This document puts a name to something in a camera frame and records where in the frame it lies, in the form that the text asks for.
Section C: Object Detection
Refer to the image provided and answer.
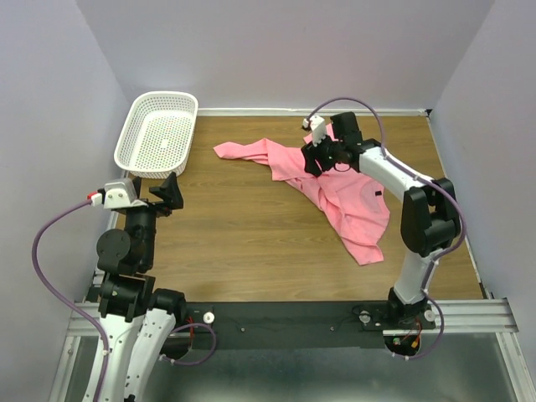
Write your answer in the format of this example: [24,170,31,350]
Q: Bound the white plastic laundry basket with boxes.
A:
[114,90,198,179]

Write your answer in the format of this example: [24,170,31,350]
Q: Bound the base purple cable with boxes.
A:
[160,322,218,367]
[391,292,446,362]

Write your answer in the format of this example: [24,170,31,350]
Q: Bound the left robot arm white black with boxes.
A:
[84,173,186,401]

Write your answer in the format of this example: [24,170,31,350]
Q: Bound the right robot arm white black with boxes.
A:
[301,112,462,328]

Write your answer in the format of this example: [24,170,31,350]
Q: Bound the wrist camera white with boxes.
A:
[301,116,327,147]
[103,178,139,209]

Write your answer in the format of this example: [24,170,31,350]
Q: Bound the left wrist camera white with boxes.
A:
[103,178,139,209]

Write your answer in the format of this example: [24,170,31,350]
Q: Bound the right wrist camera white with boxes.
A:
[301,116,327,147]

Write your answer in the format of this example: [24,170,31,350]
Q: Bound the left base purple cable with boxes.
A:
[160,322,218,367]

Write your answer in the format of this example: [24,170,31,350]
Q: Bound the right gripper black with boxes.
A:
[300,129,343,178]

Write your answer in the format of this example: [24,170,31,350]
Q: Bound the pink t shirt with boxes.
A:
[214,138,390,265]

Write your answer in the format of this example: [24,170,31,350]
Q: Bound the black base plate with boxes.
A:
[186,301,440,350]

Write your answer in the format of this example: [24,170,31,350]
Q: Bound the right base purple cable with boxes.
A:
[391,292,446,362]

